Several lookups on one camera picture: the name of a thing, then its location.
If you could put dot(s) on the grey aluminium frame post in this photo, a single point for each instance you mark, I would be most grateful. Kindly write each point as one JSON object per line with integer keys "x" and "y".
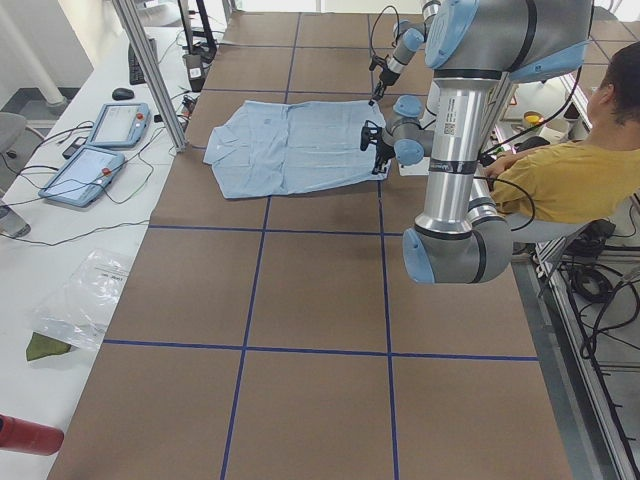
{"x": 127, "y": 14}

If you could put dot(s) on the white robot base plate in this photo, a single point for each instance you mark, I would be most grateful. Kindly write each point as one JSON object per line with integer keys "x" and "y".
{"x": 418, "y": 169}

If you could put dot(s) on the green cloth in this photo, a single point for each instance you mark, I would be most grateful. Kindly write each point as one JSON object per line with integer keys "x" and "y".
{"x": 41, "y": 346}

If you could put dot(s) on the lower blue teach pendant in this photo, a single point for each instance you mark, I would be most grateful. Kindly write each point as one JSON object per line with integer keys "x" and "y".
{"x": 84, "y": 177}

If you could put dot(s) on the clear plastic bag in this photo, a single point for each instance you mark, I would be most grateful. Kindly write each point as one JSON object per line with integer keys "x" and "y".
{"x": 79, "y": 312}

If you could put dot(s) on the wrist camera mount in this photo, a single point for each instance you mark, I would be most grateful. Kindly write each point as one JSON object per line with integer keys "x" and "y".
{"x": 370, "y": 134}
{"x": 377, "y": 61}

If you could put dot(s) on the black computer mouse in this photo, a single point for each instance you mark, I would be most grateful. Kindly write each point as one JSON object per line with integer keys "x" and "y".
{"x": 121, "y": 94}

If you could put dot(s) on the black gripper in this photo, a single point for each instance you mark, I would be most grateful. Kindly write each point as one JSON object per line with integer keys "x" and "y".
{"x": 387, "y": 76}
{"x": 384, "y": 150}

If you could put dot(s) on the upper blue teach pendant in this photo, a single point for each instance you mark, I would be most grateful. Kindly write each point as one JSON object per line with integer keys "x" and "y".
{"x": 119, "y": 125}

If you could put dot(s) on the red bottle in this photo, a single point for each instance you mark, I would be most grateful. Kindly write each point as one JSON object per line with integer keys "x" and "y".
{"x": 22, "y": 436}

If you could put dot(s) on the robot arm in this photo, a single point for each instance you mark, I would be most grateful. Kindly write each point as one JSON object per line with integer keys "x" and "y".
{"x": 409, "y": 37}
{"x": 476, "y": 51}

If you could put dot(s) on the person in yellow shirt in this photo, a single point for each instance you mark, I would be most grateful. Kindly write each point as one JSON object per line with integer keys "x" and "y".
{"x": 566, "y": 186}

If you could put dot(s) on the black keyboard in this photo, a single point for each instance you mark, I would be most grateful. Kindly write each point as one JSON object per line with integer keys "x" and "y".
{"x": 136, "y": 74}

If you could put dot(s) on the light blue button-up shirt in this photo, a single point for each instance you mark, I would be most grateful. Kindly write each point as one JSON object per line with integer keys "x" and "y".
{"x": 267, "y": 149}

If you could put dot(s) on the blue teach pendant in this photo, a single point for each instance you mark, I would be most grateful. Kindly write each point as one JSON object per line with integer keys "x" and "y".
{"x": 119, "y": 125}
{"x": 84, "y": 177}

